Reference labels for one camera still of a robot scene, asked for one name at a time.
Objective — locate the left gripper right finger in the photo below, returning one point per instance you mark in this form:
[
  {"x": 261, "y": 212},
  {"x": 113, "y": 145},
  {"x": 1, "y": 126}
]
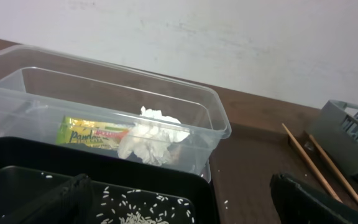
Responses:
[{"x": 297, "y": 202}]

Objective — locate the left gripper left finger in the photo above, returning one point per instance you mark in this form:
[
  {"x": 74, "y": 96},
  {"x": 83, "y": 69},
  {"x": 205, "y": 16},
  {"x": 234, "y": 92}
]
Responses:
[{"x": 69, "y": 203}]

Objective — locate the yellow green snack wrapper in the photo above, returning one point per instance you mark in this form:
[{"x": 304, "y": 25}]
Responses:
[{"x": 95, "y": 134}]

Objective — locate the white tissue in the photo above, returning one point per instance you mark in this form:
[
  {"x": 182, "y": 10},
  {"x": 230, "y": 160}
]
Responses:
[{"x": 151, "y": 143}]

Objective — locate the grey dishwasher rack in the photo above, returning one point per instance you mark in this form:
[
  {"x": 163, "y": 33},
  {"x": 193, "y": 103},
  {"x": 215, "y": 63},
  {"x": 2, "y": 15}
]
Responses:
[{"x": 336, "y": 131}]

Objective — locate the white rice pile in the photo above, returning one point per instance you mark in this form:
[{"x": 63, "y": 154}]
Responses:
[{"x": 160, "y": 202}]

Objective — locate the brown serving tray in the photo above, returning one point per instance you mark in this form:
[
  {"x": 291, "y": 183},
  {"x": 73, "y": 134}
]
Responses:
[{"x": 241, "y": 168}]

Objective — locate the black plastic tray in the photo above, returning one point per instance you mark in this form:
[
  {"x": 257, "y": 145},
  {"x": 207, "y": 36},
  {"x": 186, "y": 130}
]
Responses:
[{"x": 29, "y": 169}]

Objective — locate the right wooden chopstick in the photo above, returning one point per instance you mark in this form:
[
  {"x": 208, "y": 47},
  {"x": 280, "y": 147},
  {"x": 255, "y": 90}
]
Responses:
[{"x": 338, "y": 173}]

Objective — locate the wooden chopstick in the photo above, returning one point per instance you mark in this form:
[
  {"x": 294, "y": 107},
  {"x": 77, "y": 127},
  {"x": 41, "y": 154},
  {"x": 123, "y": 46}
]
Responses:
[
  {"x": 338, "y": 173},
  {"x": 325, "y": 184}
]

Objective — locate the left wooden chopstick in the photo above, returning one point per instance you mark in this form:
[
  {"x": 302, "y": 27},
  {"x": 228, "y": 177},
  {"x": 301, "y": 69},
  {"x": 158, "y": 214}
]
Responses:
[{"x": 325, "y": 184}]

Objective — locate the clear plastic bin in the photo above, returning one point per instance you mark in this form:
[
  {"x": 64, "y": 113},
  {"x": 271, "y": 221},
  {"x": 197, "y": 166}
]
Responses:
[{"x": 38, "y": 88}]

